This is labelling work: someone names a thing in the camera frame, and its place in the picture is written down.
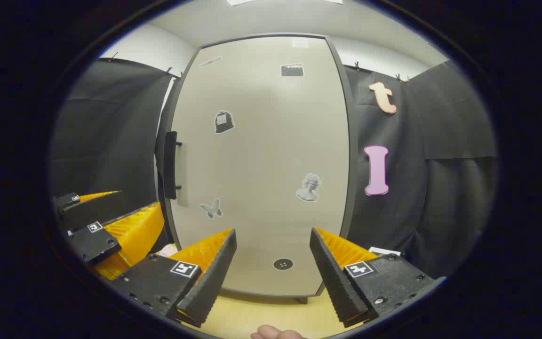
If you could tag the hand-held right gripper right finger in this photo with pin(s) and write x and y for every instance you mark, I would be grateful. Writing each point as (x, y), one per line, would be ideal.
(332, 278)

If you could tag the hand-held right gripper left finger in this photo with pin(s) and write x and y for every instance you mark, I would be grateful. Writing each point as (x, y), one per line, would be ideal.
(212, 278)

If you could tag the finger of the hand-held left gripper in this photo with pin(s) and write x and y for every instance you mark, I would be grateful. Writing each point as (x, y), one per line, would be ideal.
(94, 245)
(97, 209)

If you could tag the dark grey cabinet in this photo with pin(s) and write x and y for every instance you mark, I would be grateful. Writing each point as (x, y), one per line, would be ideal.
(352, 165)

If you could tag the grey cabinet door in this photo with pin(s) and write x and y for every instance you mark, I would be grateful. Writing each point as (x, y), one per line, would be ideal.
(261, 155)

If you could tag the white book with portrait cover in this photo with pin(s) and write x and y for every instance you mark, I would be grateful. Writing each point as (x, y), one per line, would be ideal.
(384, 251)

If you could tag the black backdrop cloth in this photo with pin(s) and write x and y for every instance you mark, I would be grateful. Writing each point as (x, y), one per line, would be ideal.
(111, 132)

